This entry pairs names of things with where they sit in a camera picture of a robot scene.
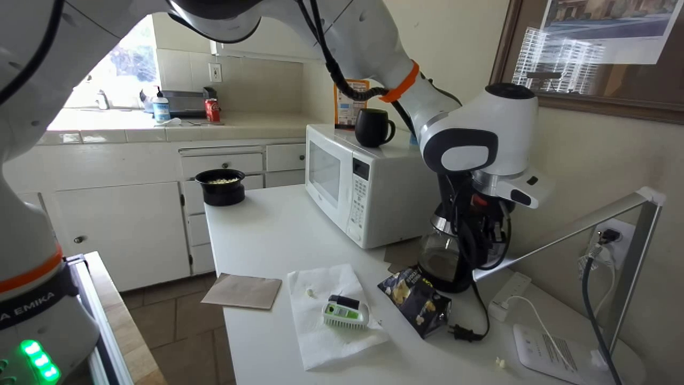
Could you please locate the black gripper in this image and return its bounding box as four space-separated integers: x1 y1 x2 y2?
444 168 518 287

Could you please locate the glass kettle black base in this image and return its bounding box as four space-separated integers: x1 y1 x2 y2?
418 212 496 298

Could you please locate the clear plastic bag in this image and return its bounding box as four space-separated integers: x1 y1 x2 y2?
490 287 572 362

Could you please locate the black yellow snack bag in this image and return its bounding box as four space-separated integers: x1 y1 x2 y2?
377 264 454 339

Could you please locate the white microwave oven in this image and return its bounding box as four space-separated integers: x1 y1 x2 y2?
303 121 444 253

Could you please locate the white printed paper sheet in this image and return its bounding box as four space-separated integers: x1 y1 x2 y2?
510 322 610 385

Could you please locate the small green white device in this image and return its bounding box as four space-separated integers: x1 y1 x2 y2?
321 292 368 331

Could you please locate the black mug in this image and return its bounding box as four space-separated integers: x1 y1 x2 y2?
352 107 397 149

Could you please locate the small brown card stand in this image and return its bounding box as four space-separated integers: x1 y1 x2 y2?
332 75 374 132

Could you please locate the brown square tile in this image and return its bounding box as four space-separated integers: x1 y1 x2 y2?
198 273 284 313

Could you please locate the black cooking pot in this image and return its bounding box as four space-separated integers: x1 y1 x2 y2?
193 166 249 209

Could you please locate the red soda can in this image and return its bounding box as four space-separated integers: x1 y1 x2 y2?
204 85 224 126

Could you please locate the black countertop appliance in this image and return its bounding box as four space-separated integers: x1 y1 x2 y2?
161 88 209 120

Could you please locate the soap bottle blue label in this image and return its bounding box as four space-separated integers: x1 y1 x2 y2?
149 88 176 126

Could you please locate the white kitchen cabinet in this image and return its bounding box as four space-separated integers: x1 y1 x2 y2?
0 126 310 294

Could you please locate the wooden robot mounting stand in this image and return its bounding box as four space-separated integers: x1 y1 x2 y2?
62 248 171 385

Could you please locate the kitchen window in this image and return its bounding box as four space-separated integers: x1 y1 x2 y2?
62 12 162 113

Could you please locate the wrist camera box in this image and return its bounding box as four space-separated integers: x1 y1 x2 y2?
490 168 555 212

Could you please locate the black kettle power cord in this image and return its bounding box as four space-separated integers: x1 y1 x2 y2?
444 273 496 345

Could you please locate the grey lamp power cord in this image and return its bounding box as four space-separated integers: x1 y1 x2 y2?
579 224 624 385

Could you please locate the white wall outlet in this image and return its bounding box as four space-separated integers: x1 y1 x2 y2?
583 218 640 269

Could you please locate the framed picture brown frame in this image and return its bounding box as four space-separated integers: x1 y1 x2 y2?
488 0 684 129

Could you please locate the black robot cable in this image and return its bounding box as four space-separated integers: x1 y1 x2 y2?
295 0 391 102

